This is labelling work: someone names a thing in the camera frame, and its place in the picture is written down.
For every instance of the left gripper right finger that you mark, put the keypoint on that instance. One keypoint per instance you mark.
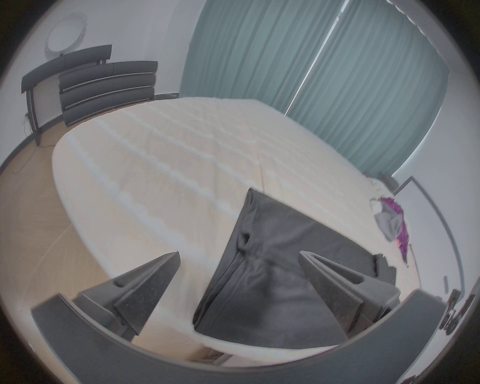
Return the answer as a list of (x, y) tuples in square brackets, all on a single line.
[(345, 296)]

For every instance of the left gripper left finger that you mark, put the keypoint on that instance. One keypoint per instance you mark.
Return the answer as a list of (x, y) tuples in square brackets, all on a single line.
[(142, 296)]

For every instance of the black T-shirt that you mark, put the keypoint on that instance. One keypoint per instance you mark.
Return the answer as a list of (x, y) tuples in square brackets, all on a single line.
[(270, 285)]

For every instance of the bed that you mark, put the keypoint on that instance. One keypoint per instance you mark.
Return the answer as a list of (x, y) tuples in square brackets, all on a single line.
[(168, 157)]

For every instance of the purple satin garment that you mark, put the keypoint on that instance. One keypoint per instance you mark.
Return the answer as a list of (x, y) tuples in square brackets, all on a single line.
[(404, 236)]

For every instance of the white garment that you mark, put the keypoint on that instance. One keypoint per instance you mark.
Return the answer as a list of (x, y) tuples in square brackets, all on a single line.
[(375, 204)]

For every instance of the white printed pillow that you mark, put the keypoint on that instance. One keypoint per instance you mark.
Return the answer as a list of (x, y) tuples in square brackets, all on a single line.
[(380, 185)]

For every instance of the grey bedside table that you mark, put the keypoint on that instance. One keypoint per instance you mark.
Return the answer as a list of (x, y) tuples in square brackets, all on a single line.
[(386, 180)]

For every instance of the black chest of drawers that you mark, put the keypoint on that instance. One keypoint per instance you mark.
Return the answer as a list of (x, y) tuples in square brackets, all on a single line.
[(108, 93)]

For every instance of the blue-green curtain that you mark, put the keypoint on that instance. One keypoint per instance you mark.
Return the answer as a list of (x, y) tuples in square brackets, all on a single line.
[(247, 48), (375, 86)]

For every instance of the black curved desk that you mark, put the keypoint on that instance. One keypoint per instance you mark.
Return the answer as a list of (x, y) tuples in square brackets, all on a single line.
[(67, 62)]

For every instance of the round white mirror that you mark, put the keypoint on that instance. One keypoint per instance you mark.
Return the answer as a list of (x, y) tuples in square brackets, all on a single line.
[(65, 33)]

